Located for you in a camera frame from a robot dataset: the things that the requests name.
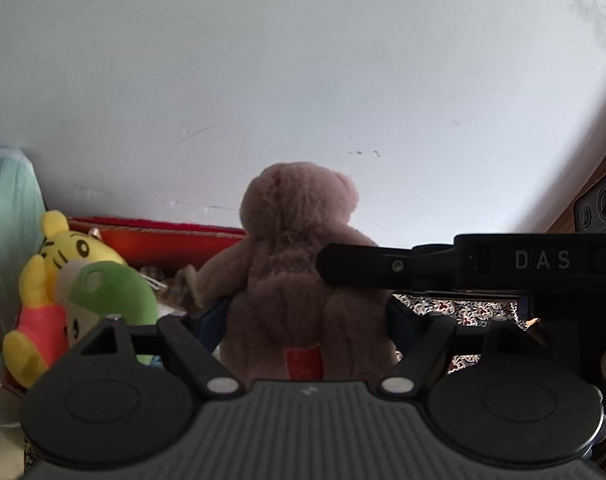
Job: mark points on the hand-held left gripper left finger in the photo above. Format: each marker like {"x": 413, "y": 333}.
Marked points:
{"x": 215, "y": 319}

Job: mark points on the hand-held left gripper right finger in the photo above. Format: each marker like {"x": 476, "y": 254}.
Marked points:
{"x": 399, "y": 319}

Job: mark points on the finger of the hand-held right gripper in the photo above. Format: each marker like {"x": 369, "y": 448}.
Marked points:
{"x": 363, "y": 265}

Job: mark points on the pink plush bear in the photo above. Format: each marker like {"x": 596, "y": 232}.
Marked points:
{"x": 293, "y": 240}

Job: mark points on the red container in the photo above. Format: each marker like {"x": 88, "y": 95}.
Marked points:
{"x": 173, "y": 247}

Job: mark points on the green plush toy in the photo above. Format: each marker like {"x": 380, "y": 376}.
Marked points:
{"x": 123, "y": 295}

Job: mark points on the tan plush toy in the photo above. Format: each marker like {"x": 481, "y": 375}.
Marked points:
{"x": 180, "y": 284}

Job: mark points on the floral patterned bed sheet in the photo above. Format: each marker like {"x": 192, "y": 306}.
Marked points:
{"x": 463, "y": 310}

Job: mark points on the yellow plush tiger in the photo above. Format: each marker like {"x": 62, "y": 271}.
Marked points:
{"x": 38, "y": 280}

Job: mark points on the light green cloth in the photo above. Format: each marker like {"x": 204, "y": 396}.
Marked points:
{"x": 8, "y": 200}

